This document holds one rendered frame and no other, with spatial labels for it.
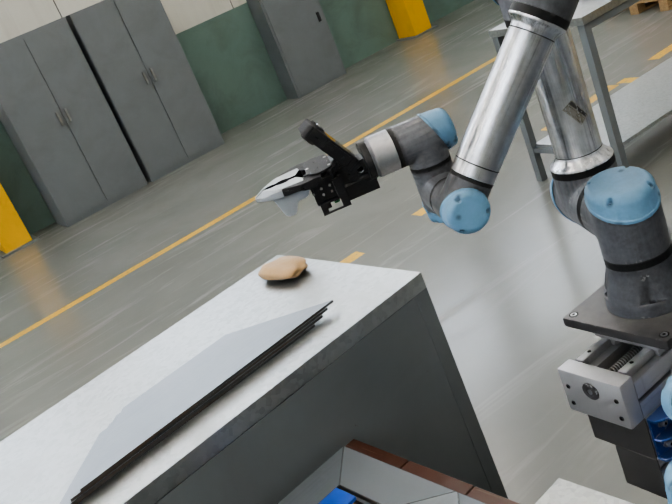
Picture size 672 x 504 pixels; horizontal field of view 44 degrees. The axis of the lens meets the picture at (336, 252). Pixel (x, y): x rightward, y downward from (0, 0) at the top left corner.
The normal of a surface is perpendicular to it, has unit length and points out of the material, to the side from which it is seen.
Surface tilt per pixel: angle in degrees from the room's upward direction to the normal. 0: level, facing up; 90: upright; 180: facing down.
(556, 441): 0
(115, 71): 90
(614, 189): 7
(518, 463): 0
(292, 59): 90
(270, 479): 90
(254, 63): 90
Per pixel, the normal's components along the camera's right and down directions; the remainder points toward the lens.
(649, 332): -0.36, -0.86
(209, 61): 0.54, 0.11
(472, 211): 0.15, 0.31
